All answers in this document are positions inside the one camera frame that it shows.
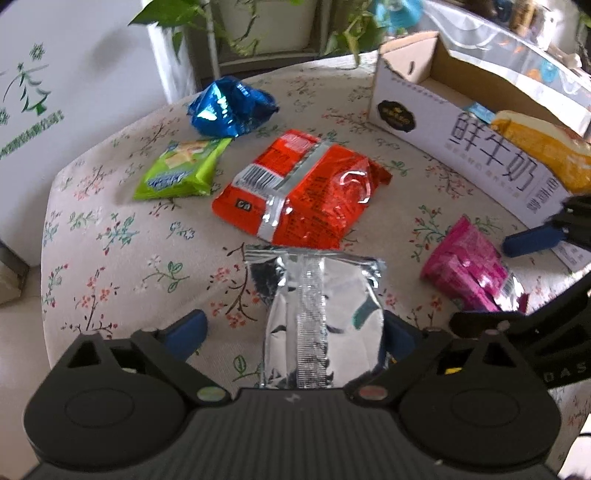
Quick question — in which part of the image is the green pothos plant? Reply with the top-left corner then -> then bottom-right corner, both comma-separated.
129,0 -> 384,65

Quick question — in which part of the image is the blue plastic object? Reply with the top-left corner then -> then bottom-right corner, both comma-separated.
373,0 -> 423,37

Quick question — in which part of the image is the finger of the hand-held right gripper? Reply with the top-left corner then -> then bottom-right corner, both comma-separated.
502,195 -> 591,258
449,310 -> 527,339

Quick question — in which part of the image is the white freezer with green print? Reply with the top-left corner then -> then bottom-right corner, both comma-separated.
0,0 -> 197,268

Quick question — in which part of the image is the white cardboard box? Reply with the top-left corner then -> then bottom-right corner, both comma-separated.
368,30 -> 591,273

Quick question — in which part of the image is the silver foil snack packet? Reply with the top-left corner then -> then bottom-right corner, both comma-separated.
244,244 -> 387,391

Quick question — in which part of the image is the green cracker packet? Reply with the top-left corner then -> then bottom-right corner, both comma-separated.
133,137 -> 232,201

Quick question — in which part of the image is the pink snack packet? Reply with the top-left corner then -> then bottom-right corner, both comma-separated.
420,216 -> 529,315

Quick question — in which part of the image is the cream croissant packet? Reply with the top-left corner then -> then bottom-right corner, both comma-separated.
490,109 -> 591,195

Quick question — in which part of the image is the red snack packet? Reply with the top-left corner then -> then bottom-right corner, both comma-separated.
211,129 -> 392,251

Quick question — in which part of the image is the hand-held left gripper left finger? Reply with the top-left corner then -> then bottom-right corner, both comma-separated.
59,309 -> 229,408

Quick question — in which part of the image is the blue foil snack bag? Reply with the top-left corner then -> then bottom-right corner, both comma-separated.
187,78 -> 280,139

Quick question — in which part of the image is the white metal plant rack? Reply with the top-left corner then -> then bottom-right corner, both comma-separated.
203,0 -> 222,81

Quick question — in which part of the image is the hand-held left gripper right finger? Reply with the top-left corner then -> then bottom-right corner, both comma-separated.
358,311 -> 534,408

